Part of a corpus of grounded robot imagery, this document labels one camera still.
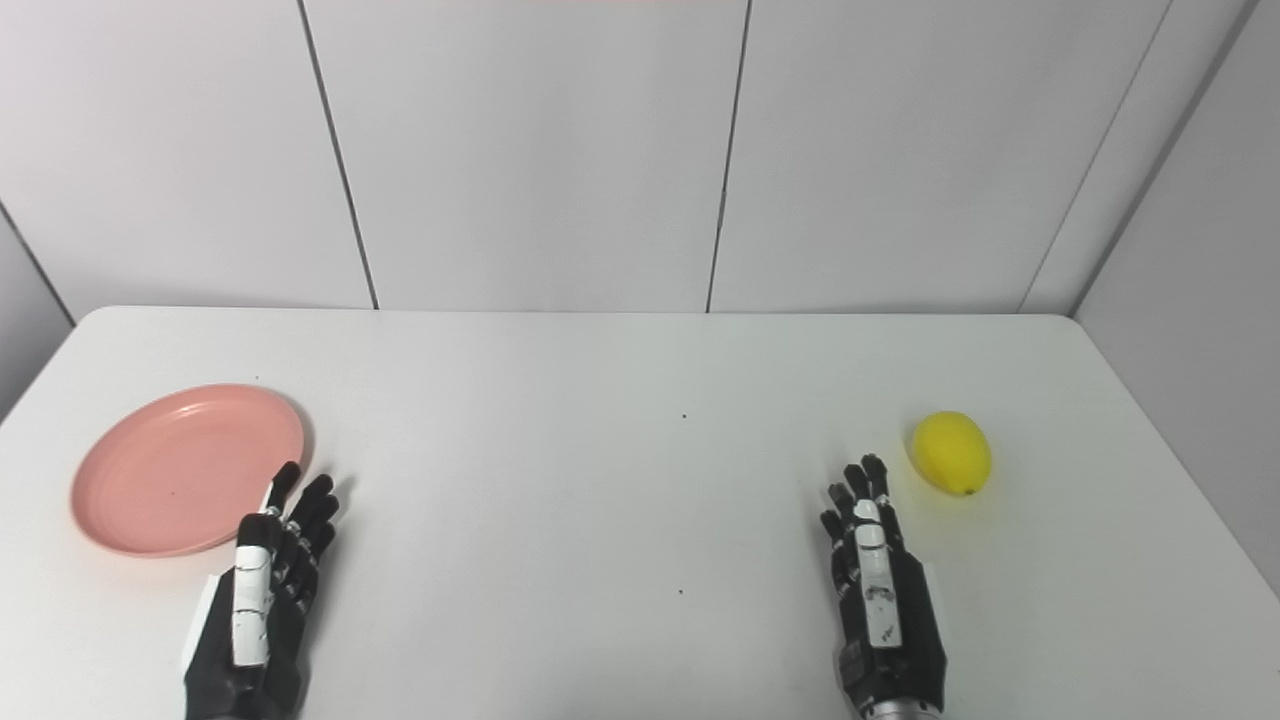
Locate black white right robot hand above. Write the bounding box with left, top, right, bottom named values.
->
left=820, top=454, right=947, bottom=716

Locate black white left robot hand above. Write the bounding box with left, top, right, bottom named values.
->
left=183, top=461, right=341, bottom=720

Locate yellow lemon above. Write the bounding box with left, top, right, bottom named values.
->
left=909, top=411, right=993, bottom=497

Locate pink round plate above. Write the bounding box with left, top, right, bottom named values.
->
left=70, top=384, right=306, bottom=558

